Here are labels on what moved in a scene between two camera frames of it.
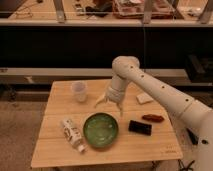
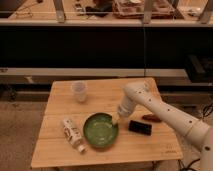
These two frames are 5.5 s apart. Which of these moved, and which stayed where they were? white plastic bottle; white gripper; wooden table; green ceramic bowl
Moved: white gripper
Stayed: wooden table; white plastic bottle; green ceramic bowl
